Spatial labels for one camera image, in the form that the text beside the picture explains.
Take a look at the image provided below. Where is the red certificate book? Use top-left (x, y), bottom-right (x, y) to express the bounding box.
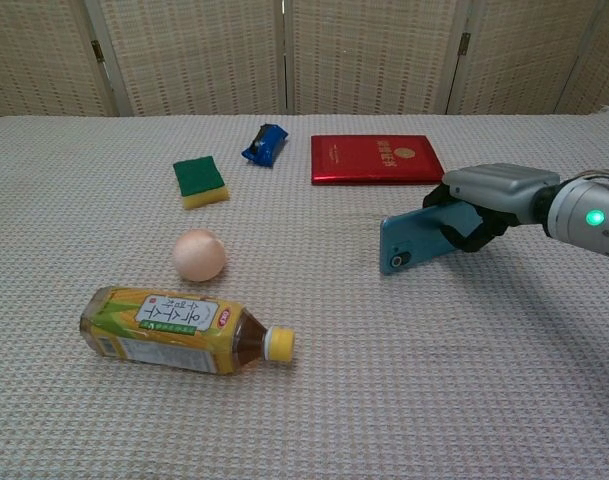
top-left (310, 134), bottom-right (446, 187)

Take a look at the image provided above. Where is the beige woven tablecloth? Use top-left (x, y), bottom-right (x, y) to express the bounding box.
top-left (0, 104), bottom-right (609, 480)

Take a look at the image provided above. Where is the bamboo folding screen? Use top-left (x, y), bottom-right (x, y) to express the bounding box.
top-left (0, 0), bottom-right (609, 119)

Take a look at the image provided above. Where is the black smartphone with blue back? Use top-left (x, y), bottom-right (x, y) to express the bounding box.
top-left (379, 201), bottom-right (481, 276)

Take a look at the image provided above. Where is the blue snack packet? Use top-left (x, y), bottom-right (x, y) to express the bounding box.
top-left (240, 123), bottom-right (290, 168)

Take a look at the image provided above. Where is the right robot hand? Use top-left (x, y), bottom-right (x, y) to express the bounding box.
top-left (422, 163), bottom-right (561, 253)

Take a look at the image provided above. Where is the yellow tea bottle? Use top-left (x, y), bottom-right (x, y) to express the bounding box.
top-left (79, 285), bottom-right (296, 377)

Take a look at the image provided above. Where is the beige egg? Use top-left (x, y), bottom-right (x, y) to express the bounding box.
top-left (172, 228), bottom-right (227, 282)

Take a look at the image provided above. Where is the green and yellow sponge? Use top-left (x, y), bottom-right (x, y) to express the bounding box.
top-left (172, 155), bottom-right (231, 211)

